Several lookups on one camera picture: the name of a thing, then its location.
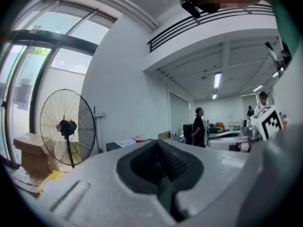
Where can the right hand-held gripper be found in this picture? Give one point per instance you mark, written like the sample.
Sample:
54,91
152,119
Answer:
270,124

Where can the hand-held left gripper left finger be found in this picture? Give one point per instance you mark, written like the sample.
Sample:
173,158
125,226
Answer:
94,197

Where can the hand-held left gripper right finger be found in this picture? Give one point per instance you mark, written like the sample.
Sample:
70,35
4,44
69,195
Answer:
213,169

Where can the person's right forearm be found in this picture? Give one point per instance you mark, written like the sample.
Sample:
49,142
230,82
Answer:
284,121

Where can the black cabinet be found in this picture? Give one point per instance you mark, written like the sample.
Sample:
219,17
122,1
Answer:
187,133

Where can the ceiling tube light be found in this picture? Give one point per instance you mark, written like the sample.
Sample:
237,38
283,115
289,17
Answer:
275,74
258,88
217,80
214,96

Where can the yellow plastic bin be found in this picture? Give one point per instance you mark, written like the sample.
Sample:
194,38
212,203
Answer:
53,177

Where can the white roller door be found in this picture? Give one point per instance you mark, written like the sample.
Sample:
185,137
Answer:
180,112

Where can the black table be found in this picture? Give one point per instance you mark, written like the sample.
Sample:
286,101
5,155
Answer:
111,146

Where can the white waffle cloth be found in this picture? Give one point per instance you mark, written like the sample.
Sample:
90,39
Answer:
125,142

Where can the brown cardboard box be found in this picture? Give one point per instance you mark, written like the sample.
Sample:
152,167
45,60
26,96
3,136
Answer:
28,142
35,164

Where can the pink printed bag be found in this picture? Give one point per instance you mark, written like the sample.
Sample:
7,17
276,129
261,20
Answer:
138,138

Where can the black balcony railing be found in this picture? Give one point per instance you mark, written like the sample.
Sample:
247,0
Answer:
150,46

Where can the green shirt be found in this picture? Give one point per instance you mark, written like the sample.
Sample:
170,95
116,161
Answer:
286,25

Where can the black framed glass window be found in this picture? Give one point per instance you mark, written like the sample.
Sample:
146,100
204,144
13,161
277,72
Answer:
59,40

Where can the grey wall pipe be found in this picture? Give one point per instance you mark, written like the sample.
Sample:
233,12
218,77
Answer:
97,131

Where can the black pedestal fan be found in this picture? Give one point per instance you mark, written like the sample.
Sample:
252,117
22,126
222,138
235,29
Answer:
67,126

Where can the white wall box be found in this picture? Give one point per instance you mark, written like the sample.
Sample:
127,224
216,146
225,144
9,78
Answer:
101,114

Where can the black head camera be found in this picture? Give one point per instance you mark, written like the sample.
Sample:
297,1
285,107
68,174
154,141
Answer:
190,6

